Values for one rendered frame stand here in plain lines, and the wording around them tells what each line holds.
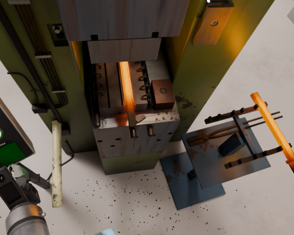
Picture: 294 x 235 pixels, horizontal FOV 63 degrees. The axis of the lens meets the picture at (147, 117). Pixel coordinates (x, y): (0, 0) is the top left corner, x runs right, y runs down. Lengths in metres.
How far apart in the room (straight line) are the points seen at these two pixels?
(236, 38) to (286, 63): 1.94
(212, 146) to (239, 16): 0.68
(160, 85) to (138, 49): 0.38
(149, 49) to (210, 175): 0.78
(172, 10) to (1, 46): 0.57
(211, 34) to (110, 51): 0.39
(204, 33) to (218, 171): 0.70
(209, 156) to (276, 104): 1.39
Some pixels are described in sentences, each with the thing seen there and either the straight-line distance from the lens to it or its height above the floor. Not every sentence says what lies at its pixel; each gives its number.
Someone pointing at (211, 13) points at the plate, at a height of 1.33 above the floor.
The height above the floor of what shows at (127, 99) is 1.01.
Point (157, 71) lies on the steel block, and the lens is 1.18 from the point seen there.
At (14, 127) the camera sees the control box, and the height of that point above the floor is 1.08.
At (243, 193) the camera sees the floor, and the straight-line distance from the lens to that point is 2.10.
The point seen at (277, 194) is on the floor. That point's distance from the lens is 2.24.
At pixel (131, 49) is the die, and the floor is 1.33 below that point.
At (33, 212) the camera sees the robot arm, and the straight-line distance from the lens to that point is 0.71.
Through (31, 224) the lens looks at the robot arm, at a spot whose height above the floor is 1.21.
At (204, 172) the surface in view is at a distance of 1.28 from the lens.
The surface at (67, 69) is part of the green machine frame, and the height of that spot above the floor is 1.06.
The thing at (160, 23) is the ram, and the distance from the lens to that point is 0.65.
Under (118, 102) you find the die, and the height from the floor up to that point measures 0.99.
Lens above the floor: 1.86
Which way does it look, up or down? 64 degrees down
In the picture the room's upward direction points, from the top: 13 degrees clockwise
